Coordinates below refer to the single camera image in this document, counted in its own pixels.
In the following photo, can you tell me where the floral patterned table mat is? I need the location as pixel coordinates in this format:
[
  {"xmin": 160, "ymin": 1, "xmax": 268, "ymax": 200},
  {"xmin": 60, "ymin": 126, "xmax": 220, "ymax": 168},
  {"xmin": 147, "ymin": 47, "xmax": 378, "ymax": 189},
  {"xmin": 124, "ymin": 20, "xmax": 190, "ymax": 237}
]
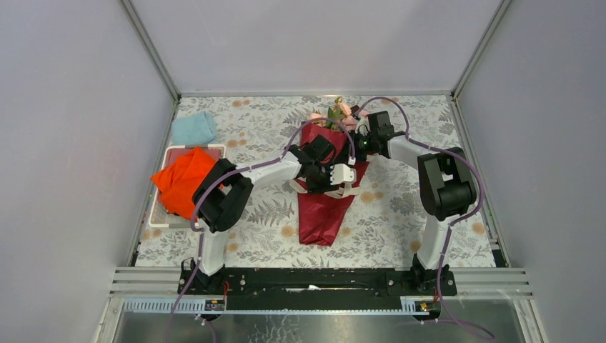
[{"xmin": 134, "ymin": 95, "xmax": 495, "ymax": 268}]

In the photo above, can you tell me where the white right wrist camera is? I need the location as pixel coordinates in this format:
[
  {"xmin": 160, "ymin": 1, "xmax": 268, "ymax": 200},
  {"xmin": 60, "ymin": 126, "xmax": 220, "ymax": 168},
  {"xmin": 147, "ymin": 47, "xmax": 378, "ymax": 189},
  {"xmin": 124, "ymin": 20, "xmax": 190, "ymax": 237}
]
[{"xmin": 355, "ymin": 117, "xmax": 370, "ymax": 137}]

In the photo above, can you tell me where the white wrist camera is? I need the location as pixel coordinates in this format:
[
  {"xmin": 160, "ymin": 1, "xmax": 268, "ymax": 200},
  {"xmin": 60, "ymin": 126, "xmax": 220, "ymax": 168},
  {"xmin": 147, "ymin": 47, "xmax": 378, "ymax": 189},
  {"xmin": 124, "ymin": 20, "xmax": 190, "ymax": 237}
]
[
  {"xmin": 355, "ymin": 117, "xmax": 370, "ymax": 137},
  {"xmin": 329, "ymin": 164, "xmax": 357, "ymax": 185}
]

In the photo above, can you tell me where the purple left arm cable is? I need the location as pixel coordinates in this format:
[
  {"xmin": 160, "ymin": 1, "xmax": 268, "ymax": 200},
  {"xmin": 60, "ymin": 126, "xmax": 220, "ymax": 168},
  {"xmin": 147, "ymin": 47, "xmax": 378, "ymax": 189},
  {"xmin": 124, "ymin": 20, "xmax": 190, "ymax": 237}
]
[{"xmin": 163, "ymin": 117, "xmax": 357, "ymax": 343}]

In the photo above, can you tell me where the light blue cloth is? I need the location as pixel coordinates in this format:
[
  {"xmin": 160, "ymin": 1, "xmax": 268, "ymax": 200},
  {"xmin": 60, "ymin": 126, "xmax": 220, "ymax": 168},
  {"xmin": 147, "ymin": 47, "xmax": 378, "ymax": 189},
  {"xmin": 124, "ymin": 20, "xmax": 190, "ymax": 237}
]
[{"xmin": 172, "ymin": 111, "xmax": 217, "ymax": 146}]

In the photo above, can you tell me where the orange cloth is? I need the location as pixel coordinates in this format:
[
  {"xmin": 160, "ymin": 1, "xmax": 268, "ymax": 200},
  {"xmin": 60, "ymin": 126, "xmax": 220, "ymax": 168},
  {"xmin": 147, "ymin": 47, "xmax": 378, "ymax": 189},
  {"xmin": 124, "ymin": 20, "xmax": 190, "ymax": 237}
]
[{"xmin": 150, "ymin": 144, "xmax": 224, "ymax": 226}]

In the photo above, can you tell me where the white perforated plastic basket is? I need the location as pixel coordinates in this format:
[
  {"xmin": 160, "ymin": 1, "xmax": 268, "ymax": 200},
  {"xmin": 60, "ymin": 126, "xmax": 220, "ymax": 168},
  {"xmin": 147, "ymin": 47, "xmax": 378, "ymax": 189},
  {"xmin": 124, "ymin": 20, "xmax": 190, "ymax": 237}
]
[{"xmin": 148, "ymin": 144, "xmax": 227, "ymax": 229}]

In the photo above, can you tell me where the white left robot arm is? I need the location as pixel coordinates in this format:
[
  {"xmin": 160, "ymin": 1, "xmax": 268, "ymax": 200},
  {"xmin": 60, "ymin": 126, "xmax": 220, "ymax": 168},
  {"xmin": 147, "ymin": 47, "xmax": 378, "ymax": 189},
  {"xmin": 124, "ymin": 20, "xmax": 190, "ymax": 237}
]
[{"xmin": 191, "ymin": 136, "xmax": 357, "ymax": 294}]

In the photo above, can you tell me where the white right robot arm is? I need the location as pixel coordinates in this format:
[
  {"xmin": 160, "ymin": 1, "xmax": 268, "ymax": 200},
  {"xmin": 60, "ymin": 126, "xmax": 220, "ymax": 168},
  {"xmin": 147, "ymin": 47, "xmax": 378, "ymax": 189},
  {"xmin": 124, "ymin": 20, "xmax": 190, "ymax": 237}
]
[{"xmin": 354, "ymin": 111, "xmax": 477, "ymax": 294}]

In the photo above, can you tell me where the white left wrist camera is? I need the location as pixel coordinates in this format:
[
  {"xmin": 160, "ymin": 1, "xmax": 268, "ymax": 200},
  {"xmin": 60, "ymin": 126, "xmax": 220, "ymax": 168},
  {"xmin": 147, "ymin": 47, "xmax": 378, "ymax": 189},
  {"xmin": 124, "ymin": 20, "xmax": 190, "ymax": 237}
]
[{"xmin": 329, "ymin": 164, "xmax": 357, "ymax": 185}]

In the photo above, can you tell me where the dark red wrapping paper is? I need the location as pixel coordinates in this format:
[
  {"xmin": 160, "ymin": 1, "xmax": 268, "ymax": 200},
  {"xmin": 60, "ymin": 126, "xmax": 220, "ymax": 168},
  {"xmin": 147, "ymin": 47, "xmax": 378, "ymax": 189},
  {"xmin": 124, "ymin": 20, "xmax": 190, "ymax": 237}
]
[{"xmin": 297, "ymin": 124, "xmax": 355, "ymax": 247}]

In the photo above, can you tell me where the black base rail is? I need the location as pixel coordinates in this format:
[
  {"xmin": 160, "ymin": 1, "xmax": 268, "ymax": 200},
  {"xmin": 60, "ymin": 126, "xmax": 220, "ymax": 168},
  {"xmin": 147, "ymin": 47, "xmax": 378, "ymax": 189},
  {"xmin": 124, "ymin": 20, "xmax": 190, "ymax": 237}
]
[{"xmin": 177, "ymin": 261, "xmax": 457, "ymax": 311}]

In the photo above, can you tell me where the cream ribbon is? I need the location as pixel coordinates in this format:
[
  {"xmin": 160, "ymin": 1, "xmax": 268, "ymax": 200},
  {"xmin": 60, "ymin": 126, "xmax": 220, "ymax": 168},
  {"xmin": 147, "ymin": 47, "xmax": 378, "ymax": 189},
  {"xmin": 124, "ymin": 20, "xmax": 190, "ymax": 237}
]
[{"xmin": 289, "ymin": 178, "xmax": 360, "ymax": 199}]

